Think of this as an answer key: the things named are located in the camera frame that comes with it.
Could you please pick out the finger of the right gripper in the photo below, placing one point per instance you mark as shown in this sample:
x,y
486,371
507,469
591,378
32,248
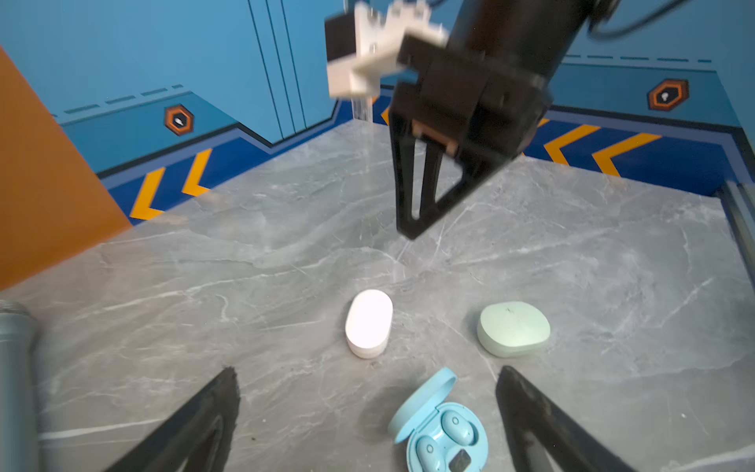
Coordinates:
x,y
403,144
433,210

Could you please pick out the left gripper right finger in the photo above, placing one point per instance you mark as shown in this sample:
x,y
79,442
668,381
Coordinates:
x,y
540,435

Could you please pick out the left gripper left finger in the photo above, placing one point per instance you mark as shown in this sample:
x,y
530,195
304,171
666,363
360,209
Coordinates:
x,y
197,437

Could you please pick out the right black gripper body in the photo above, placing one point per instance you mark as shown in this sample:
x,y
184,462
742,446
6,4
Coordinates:
x,y
477,99

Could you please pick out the blue earbud charging case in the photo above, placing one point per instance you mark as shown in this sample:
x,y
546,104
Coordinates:
x,y
439,435

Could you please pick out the green earbud charging case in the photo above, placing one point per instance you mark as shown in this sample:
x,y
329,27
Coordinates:
x,y
511,329

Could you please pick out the white earbud charging case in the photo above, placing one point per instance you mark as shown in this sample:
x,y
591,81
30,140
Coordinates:
x,y
368,323

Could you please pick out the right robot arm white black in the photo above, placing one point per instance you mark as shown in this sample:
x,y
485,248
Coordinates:
x,y
559,20

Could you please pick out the silver microphone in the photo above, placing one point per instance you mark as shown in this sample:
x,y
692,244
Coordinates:
x,y
19,438

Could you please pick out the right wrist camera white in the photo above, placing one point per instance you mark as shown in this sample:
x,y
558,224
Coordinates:
x,y
362,45

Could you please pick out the right aluminium corner post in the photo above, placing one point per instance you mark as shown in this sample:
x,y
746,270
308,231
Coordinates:
x,y
738,203

